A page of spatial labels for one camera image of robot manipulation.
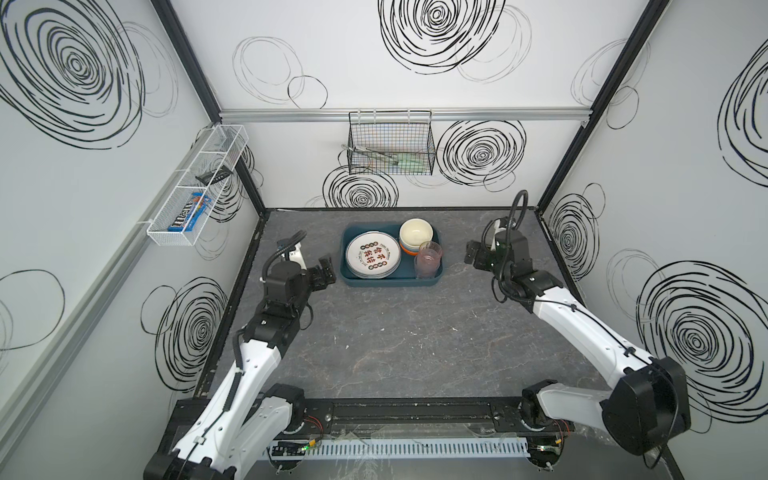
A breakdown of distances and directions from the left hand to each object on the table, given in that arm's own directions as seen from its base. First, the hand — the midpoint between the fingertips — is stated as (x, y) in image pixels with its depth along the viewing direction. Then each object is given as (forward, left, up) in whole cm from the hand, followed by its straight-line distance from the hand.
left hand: (317, 259), depth 77 cm
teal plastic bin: (+10, -24, -22) cm, 33 cm away
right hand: (+8, -43, -2) cm, 44 cm away
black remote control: (+19, +28, +12) cm, 36 cm away
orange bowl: (+16, -25, -17) cm, 34 cm away
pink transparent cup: (+11, -30, -15) cm, 35 cm away
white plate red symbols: (+16, -12, -20) cm, 29 cm away
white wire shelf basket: (+35, +36, +9) cm, 51 cm away
